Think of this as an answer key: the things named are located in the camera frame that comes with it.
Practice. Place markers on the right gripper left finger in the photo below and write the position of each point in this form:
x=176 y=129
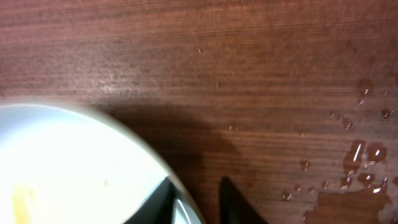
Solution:
x=158 y=208

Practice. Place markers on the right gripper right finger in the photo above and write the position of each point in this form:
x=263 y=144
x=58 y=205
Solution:
x=234 y=208

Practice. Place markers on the white plate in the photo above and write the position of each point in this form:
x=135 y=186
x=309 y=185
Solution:
x=72 y=165

